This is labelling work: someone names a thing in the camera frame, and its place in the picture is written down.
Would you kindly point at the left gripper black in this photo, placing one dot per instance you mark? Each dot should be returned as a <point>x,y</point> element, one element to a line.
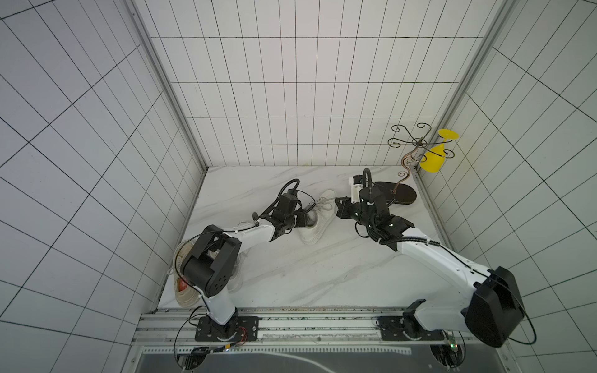
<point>302,217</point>

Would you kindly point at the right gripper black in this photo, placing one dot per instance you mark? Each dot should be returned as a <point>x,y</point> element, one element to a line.
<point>348,208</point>

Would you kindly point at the white sneaker with laces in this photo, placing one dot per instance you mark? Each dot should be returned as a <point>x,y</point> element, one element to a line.
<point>319,218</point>

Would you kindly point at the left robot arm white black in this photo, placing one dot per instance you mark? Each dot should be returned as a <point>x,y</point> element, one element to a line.
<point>209,265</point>

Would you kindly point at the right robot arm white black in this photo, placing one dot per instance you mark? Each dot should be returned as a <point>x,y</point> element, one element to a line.
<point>486,303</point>

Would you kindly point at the black oval stand base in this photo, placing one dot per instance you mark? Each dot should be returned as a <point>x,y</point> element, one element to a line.
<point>397,194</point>

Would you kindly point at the curly metal cup stand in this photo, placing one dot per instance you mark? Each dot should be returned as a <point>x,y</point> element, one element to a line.
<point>410,160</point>

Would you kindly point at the yellow plastic goblet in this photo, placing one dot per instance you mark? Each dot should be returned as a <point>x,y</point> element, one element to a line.
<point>436,153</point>

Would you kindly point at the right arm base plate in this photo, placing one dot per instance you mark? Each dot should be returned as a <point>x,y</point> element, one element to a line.
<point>392,329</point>

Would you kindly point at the aluminium rail frame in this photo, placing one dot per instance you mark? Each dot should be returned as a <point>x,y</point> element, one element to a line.
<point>299,331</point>

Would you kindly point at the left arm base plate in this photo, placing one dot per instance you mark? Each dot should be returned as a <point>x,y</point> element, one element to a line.
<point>237,329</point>

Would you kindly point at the beige shoe near wall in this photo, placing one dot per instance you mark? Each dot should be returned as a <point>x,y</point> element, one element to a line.
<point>185,295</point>

